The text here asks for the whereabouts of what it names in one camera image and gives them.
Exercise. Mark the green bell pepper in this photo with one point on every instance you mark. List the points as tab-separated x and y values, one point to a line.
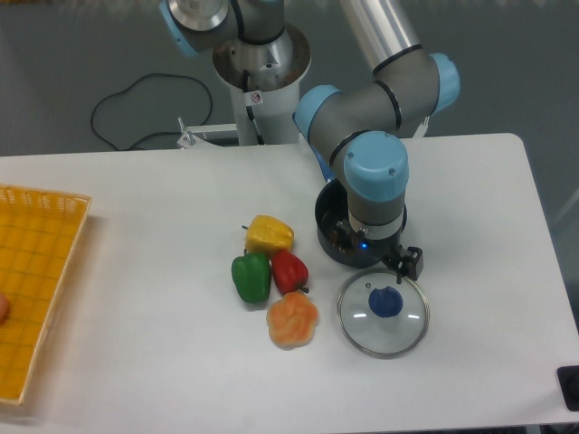
251	274

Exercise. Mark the orange flower-shaped bread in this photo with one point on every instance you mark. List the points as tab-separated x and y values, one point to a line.
292	320

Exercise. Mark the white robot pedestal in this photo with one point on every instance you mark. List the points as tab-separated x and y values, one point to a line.
264	84

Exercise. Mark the yellow woven basket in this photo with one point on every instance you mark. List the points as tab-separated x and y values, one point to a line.
39	233

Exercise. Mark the white metal bracket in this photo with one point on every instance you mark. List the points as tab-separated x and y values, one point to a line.
223	135

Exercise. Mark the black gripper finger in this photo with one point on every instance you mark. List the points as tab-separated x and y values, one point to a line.
405	263

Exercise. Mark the yellow bell pepper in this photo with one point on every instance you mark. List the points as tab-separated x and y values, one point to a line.
268	235

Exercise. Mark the red bell pepper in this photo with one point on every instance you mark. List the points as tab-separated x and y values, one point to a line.
289	272

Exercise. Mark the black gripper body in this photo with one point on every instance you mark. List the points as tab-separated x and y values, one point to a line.
350	245

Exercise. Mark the black device at table edge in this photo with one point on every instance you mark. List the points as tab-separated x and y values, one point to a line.
568	381

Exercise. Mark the glass lid blue knob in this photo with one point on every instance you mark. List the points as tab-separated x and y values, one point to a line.
381	315

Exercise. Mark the black cooking pot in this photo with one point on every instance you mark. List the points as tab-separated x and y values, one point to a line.
331	206

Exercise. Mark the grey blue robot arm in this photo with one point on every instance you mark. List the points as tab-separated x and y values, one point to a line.
353	135

